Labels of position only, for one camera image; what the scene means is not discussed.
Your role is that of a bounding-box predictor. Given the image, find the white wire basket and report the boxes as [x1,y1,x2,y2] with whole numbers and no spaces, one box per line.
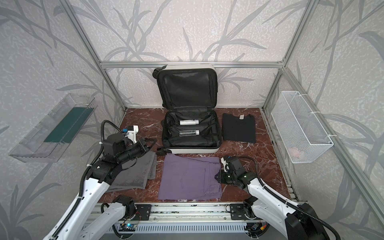
[271,91,334,164]

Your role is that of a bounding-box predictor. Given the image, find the green circuit board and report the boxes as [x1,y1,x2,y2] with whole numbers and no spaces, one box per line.
[119,223,138,233]

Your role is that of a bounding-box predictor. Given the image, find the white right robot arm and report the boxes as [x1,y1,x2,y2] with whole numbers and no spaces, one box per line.
[215,156,341,240]

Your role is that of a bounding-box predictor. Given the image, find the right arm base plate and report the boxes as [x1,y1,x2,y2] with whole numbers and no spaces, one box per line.
[228,204,256,221]

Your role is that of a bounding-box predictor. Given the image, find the right circuit board with wires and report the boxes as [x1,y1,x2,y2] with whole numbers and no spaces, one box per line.
[244,222,268,235]

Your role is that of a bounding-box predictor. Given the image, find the clear white-capped bottle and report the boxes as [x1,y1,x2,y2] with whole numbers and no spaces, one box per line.
[179,130,200,137]

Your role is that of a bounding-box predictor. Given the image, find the clear plastic wall shelf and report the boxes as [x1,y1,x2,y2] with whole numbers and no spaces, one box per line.
[9,94,98,163]

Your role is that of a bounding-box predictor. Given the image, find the black shirt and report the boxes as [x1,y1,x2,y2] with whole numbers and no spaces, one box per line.
[222,113,256,143]

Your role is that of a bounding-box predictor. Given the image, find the pink object in basket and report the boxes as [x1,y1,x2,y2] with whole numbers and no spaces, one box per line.
[289,147,304,159]

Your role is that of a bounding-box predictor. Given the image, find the white hard-shell suitcase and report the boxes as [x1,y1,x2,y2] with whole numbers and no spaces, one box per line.
[153,64,222,154]

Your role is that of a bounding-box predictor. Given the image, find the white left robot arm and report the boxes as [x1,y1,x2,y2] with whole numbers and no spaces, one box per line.
[45,120,157,240]

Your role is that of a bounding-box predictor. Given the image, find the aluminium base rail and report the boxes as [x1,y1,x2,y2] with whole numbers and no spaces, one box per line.
[89,201,271,224]

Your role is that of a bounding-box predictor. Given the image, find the grey folded towel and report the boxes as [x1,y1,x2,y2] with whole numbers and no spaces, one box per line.
[107,151,157,193]

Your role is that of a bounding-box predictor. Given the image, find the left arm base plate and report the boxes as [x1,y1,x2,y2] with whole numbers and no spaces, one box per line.
[128,204,152,222]

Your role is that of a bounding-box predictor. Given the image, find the purple trousers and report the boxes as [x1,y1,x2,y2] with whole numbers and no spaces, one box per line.
[158,155,222,201]

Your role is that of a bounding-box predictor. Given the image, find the aluminium frame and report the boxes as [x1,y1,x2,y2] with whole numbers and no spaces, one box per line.
[58,0,384,217]

